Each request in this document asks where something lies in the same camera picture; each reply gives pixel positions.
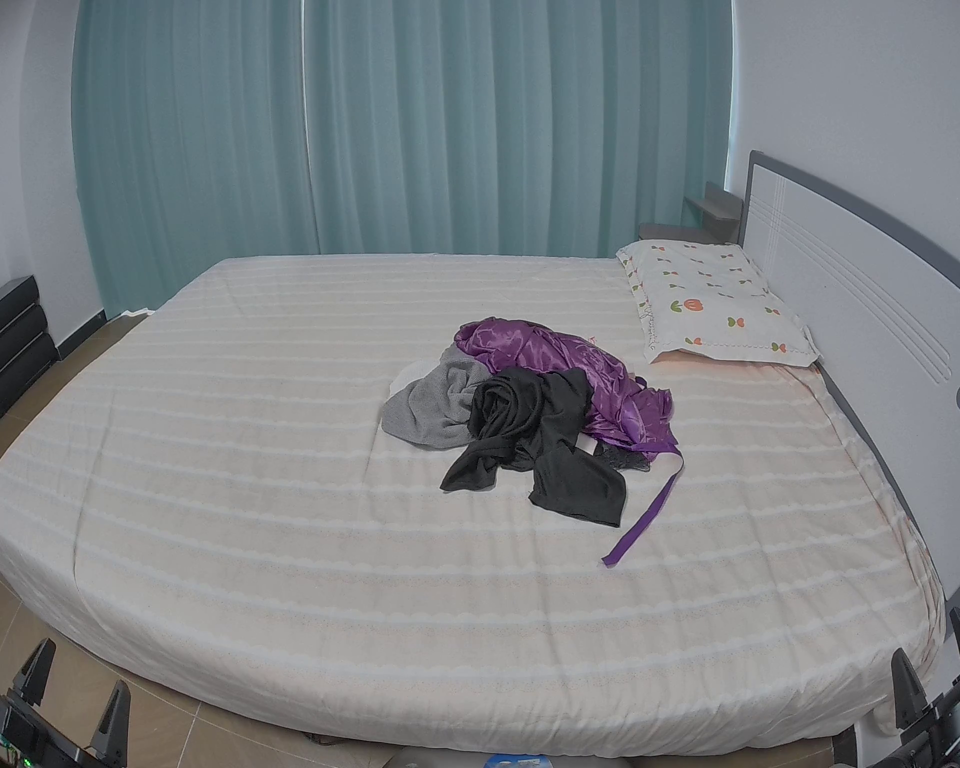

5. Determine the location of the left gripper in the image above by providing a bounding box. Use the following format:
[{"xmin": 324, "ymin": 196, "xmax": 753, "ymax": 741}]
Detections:
[{"xmin": 0, "ymin": 637, "xmax": 132, "ymax": 768}]

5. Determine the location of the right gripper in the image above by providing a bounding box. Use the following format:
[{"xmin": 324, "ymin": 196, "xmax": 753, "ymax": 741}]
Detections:
[{"xmin": 891, "ymin": 602, "xmax": 960, "ymax": 768}]

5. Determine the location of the black T-shirt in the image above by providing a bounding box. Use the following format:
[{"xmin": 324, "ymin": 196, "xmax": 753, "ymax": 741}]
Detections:
[{"xmin": 440, "ymin": 367, "xmax": 627, "ymax": 530}]

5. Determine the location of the bed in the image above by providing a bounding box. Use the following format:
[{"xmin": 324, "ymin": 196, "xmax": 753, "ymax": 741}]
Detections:
[{"xmin": 0, "ymin": 150, "xmax": 960, "ymax": 757}]

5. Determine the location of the black lace garment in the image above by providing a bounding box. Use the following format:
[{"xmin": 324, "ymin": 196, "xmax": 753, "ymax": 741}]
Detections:
[{"xmin": 596, "ymin": 442, "xmax": 654, "ymax": 474}]

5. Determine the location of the black chest of drawers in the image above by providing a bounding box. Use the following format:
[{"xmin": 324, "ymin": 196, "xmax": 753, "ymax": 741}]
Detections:
[{"xmin": 0, "ymin": 275, "xmax": 60, "ymax": 417}]

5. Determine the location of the white printed pillow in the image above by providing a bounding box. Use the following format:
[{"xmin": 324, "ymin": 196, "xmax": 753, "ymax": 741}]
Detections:
[{"xmin": 616, "ymin": 240, "xmax": 820, "ymax": 369}]

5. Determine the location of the grey garment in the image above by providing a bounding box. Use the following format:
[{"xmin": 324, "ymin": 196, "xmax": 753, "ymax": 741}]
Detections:
[{"xmin": 382, "ymin": 358, "xmax": 489, "ymax": 451}]

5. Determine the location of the white garment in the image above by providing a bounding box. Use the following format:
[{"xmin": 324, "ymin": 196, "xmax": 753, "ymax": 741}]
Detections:
[{"xmin": 390, "ymin": 360, "xmax": 438, "ymax": 393}]

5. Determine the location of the grey bedside table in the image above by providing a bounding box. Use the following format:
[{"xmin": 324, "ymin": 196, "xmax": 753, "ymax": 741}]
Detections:
[{"xmin": 639, "ymin": 181, "xmax": 744, "ymax": 245}]

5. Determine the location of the purple satin garment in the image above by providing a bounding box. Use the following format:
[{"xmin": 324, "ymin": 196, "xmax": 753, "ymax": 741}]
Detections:
[{"xmin": 453, "ymin": 317, "xmax": 685, "ymax": 567}]

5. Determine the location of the blue-green curtain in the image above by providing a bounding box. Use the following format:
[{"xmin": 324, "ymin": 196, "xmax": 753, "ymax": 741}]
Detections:
[
  {"xmin": 71, "ymin": 0, "xmax": 312, "ymax": 318},
  {"xmin": 300, "ymin": 0, "xmax": 738, "ymax": 260}
]

